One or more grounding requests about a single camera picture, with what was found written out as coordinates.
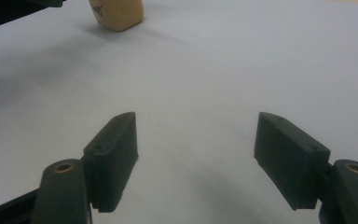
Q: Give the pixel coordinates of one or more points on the tan wooden cup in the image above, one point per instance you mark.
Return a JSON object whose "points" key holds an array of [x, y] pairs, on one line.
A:
{"points": [[118, 14]]}

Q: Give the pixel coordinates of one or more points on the white board sheet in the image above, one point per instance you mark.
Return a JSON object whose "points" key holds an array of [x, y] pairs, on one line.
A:
{"points": [[199, 71]]}

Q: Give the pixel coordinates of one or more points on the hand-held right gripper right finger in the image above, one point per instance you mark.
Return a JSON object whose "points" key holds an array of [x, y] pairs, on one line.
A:
{"points": [[289, 158]]}

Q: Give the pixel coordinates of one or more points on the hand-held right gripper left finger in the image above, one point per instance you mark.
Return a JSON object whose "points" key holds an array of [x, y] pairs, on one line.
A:
{"points": [[113, 161]]}

